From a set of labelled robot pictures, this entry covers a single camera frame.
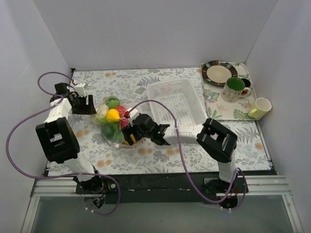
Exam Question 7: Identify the aluminium frame rail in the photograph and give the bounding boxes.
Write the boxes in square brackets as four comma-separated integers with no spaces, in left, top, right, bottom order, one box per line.
[32,174,291,196]

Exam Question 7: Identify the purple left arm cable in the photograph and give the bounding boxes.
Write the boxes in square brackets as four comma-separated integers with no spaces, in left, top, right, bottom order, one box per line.
[5,71,121,216]

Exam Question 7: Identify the floral mug green inside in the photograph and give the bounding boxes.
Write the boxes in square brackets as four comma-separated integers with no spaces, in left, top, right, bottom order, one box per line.
[221,77,252,102]

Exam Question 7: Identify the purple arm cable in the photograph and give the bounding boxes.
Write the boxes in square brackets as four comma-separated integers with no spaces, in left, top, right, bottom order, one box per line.
[128,100,248,211]
[5,71,121,216]

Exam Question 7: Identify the pale green cup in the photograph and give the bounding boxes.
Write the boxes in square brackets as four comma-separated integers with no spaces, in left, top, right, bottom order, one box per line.
[248,98,272,120]

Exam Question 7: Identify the floral patterned table mat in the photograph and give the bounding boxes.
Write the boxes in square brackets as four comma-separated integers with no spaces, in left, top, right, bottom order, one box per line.
[47,67,272,175]

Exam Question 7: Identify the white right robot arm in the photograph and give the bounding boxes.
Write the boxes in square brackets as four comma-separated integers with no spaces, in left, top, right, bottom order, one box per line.
[121,111,238,193]

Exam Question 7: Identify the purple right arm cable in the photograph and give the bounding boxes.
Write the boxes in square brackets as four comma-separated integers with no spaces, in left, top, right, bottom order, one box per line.
[128,100,248,211]

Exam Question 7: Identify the white plastic mesh basket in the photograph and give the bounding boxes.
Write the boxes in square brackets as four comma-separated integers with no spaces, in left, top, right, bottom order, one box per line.
[146,78,207,127]

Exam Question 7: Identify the white fake cauliflower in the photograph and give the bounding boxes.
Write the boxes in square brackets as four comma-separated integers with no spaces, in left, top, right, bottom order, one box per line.
[94,103,109,124]

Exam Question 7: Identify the floral leaf pattern tray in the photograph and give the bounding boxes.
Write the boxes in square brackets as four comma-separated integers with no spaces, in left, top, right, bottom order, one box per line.
[201,60,256,120]

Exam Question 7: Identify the green fake bitter gourd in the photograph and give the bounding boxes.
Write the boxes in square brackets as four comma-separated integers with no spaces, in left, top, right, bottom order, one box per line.
[101,123,123,143]

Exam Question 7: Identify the striped rim ceramic plate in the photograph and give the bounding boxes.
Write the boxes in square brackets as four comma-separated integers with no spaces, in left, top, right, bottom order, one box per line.
[201,60,238,86]

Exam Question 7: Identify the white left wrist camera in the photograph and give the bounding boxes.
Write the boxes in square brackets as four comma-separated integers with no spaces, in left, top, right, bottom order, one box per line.
[73,83,87,98]

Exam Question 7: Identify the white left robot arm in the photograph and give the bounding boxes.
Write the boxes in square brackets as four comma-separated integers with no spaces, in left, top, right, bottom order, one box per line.
[35,83,104,194]

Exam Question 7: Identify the clear zip top bag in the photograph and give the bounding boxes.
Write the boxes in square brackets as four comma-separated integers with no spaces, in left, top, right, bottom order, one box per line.
[91,96,133,149]

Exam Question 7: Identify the yellow fake lemon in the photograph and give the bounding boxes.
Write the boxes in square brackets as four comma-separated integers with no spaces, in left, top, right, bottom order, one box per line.
[105,109,121,123]

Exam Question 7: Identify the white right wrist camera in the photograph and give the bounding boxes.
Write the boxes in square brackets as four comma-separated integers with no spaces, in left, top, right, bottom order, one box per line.
[124,108,139,123]

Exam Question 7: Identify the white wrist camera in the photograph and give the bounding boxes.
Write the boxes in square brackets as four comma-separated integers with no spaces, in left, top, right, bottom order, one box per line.
[73,83,87,98]
[124,108,139,123]

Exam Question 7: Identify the small dark cup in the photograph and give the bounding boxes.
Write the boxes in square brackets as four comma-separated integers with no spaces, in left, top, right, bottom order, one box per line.
[242,78,251,88]

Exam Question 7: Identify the red fake dragon fruit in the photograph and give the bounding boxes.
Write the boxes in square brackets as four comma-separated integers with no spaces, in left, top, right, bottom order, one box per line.
[115,105,129,129]

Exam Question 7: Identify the green fake avocado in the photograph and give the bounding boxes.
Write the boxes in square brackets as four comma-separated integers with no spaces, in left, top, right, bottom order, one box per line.
[106,96,120,109]

